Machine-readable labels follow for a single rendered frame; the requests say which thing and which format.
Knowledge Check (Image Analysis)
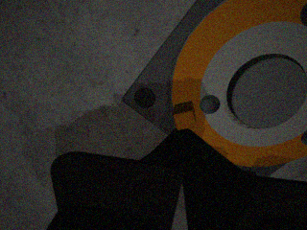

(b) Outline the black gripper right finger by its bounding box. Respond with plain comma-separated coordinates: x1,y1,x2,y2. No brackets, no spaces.
181,128,307,230

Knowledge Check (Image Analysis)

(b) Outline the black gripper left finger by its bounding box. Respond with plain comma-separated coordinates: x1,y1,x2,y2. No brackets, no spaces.
51,128,185,230

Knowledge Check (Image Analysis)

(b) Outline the orange and grey round plate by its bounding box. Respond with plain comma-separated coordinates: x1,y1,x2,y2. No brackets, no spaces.
171,0,307,167

